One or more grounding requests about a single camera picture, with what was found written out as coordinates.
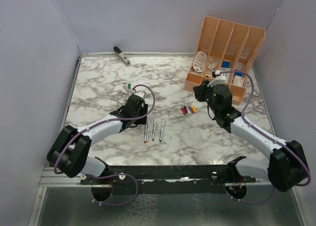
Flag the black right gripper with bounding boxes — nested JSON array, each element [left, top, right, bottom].
[[194, 79, 220, 114]]

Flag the white marker red end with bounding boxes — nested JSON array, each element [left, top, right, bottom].
[[144, 124, 147, 143]]

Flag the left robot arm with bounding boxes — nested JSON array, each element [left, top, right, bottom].
[[46, 91, 148, 184]]

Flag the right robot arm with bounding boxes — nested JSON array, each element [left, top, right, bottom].
[[193, 80, 311, 192]]

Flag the white marker orange end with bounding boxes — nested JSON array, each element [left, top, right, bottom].
[[146, 120, 150, 143]]

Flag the white marker purple end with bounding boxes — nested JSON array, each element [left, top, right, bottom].
[[152, 118, 156, 141]]

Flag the white oval perforated plate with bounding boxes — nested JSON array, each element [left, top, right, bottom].
[[192, 51, 207, 73]]

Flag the white marker blue end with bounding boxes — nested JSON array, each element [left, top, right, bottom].
[[159, 119, 165, 142]]

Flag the blue white box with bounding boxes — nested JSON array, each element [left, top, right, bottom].
[[221, 61, 232, 69]]

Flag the white red card box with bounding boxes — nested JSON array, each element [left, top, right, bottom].
[[233, 73, 244, 87]]

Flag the peach desk organizer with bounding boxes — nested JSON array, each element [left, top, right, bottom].
[[184, 16, 266, 105]]

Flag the grey stapler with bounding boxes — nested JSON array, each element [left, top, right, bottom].
[[113, 46, 130, 67]]

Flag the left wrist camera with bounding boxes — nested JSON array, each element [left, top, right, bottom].
[[133, 90, 146, 99]]

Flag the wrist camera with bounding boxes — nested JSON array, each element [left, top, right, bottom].
[[133, 90, 146, 99], [207, 70, 226, 87]]

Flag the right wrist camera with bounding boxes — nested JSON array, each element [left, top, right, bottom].
[[207, 70, 226, 87]]

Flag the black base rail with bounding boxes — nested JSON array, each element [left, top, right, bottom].
[[80, 157, 255, 195]]

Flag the aluminium extrusion rail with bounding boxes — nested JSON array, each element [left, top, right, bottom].
[[38, 167, 86, 188]]

